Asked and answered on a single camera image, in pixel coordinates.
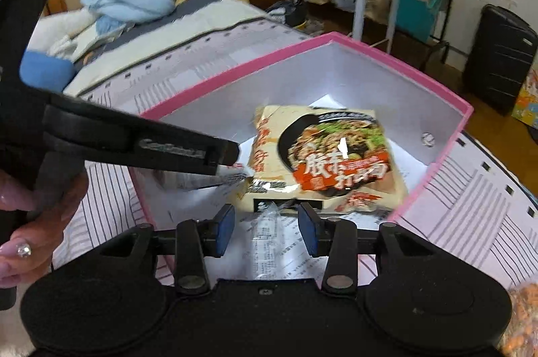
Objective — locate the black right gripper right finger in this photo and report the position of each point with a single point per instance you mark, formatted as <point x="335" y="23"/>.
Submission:
<point x="336" y="240"/>

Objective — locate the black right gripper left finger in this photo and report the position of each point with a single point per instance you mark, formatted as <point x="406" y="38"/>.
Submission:
<point x="196" y="240"/>

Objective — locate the instant noodle packet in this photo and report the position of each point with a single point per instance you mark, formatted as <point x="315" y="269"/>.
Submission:
<point x="338" y="160"/>

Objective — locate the left hand painted nails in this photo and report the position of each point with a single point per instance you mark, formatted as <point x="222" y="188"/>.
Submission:
<point x="28" y="254"/>

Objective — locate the patterned bed sheet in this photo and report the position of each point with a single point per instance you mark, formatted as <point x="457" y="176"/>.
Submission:
<point x="434" y="281"/>

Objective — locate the colourful toy box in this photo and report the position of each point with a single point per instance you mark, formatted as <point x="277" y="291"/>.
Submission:
<point x="526" y="104"/>

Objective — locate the teal tote bag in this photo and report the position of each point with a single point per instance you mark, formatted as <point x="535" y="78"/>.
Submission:
<point x="418" y="18"/>

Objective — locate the black suitcase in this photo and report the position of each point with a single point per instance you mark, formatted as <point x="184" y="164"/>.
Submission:
<point x="503" y="50"/>

